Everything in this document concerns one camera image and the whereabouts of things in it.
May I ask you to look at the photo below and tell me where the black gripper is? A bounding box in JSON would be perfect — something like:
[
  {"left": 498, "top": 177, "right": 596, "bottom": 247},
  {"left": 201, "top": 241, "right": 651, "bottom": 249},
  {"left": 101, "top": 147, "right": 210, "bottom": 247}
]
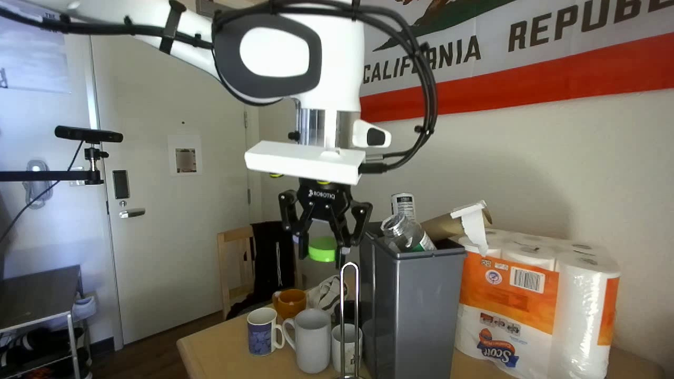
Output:
[{"left": 275, "top": 177, "right": 375, "bottom": 261}]

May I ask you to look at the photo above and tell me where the gray metal bin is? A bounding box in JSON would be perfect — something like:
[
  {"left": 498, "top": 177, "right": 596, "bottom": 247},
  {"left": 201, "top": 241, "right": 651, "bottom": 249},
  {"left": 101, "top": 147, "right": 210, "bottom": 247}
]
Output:
[{"left": 359, "top": 220, "right": 469, "bottom": 379}]

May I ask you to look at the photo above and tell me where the clear plastic jar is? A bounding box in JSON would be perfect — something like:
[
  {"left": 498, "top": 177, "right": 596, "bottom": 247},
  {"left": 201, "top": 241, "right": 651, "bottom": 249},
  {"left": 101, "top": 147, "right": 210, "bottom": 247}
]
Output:
[{"left": 378, "top": 209, "right": 439, "bottom": 255}]

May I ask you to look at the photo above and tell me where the black bag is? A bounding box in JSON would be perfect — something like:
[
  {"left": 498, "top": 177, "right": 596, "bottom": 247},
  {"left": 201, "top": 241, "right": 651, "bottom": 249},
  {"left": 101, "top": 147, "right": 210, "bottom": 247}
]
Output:
[{"left": 249, "top": 219, "right": 297, "bottom": 306}]

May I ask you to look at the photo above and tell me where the white cloth with dark print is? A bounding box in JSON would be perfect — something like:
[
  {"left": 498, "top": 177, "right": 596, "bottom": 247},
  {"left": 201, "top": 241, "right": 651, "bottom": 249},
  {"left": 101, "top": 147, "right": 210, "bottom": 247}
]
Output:
[{"left": 305, "top": 274, "right": 348, "bottom": 311}]

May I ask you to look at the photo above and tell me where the white can with black label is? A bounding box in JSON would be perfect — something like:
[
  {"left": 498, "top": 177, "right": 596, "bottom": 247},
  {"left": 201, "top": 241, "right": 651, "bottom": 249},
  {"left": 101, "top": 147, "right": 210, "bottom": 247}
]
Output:
[{"left": 390, "top": 191, "right": 419, "bottom": 220}]

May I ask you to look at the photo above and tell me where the orange mug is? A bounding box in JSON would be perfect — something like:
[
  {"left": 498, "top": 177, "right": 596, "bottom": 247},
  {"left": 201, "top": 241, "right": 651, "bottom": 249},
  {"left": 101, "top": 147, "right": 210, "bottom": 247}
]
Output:
[{"left": 270, "top": 287, "right": 309, "bottom": 325}]

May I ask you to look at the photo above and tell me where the cardboard piece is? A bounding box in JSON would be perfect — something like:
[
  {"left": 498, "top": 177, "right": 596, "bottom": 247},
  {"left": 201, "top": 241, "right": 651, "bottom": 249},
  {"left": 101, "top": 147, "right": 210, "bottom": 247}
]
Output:
[{"left": 215, "top": 226, "right": 255, "bottom": 315}]

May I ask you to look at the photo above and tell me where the tall white mug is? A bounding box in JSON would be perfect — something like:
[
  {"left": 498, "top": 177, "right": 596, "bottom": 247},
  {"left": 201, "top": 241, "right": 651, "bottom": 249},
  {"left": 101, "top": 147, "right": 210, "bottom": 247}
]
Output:
[{"left": 281, "top": 308, "right": 335, "bottom": 377}]

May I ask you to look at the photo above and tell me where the white mug with blue print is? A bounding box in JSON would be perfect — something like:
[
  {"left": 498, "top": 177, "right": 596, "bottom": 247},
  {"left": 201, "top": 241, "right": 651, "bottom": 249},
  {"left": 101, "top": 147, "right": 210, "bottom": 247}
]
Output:
[{"left": 245, "top": 306, "right": 288, "bottom": 356}]

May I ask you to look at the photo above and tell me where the small white mug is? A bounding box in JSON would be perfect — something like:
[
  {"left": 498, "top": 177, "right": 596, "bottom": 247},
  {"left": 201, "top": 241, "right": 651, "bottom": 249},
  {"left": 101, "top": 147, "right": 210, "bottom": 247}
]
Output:
[{"left": 329, "top": 320, "right": 366, "bottom": 374}]

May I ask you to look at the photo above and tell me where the cardboard paper towel roll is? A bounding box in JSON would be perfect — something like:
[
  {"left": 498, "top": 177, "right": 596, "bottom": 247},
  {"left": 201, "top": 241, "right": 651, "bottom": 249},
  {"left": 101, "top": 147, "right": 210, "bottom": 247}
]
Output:
[{"left": 419, "top": 200, "right": 494, "bottom": 256}]

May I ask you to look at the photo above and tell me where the small photo on door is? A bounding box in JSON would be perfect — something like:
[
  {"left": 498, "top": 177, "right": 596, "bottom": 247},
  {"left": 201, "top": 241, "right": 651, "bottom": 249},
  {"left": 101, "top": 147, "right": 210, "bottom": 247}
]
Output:
[{"left": 173, "top": 146, "right": 199, "bottom": 177}]

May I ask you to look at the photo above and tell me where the black door keypad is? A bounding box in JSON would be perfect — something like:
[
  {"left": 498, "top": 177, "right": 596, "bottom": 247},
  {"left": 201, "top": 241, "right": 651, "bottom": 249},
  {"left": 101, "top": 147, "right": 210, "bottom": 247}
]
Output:
[{"left": 112, "top": 168, "right": 132, "bottom": 201}]

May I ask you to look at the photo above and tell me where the orange paper towel pack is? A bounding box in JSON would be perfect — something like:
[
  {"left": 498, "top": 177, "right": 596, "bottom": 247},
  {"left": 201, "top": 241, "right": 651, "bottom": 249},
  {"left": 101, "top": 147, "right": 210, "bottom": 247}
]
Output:
[{"left": 452, "top": 226, "right": 624, "bottom": 379}]

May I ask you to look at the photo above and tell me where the California Republic flag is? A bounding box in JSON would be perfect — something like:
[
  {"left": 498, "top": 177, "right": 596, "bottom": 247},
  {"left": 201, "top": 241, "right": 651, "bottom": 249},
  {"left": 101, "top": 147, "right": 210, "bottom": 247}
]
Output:
[{"left": 359, "top": 0, "right": 674, "bottom": 125}]

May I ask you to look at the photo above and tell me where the metal cart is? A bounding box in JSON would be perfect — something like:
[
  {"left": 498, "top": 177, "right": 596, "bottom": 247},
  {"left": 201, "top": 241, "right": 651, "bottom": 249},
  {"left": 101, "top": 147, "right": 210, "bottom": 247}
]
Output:
[{"left": 0, "top": 264, "right": 96, "bottom": 379}]

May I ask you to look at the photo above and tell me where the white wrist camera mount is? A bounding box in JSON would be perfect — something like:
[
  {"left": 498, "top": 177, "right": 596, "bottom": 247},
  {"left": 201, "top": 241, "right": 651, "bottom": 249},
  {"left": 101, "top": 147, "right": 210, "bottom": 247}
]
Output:
[{"left": 242, "top": 138, "right": 368, "bottom": 187}]

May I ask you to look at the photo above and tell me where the wire mug rack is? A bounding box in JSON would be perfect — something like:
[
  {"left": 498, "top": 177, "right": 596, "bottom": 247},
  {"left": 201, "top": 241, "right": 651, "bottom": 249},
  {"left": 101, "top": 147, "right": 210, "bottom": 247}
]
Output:
[{"left": 339, "top": 259, "right": 368, "bottom": 379}]

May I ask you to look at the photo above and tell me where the silver door handle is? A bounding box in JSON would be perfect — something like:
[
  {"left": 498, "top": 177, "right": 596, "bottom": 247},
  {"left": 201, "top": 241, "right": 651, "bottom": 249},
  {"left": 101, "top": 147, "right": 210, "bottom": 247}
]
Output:
[{"left": 115, "top": 201, "right": 150, "bottom": 220}]

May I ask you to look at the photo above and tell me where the black stereo camera bar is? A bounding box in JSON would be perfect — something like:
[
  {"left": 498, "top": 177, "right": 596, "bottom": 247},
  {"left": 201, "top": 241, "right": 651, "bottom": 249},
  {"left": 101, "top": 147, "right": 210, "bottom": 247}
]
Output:
[{"left": 52, "top": 125, "right": 126, "bottom": 146}]

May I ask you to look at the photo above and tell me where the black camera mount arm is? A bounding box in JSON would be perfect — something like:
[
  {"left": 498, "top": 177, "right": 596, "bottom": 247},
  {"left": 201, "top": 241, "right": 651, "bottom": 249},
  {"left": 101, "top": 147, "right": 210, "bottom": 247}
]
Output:
[{"left": 0, "top": 142, "right": 112, "bottom": 189}]

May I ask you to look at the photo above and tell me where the white wall poster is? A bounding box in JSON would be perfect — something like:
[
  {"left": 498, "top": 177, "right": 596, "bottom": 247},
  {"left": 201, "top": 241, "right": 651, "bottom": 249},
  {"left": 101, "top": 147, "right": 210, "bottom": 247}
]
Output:
[{"left": 0, "top": 19, "right": 69, "bottom": 95}]

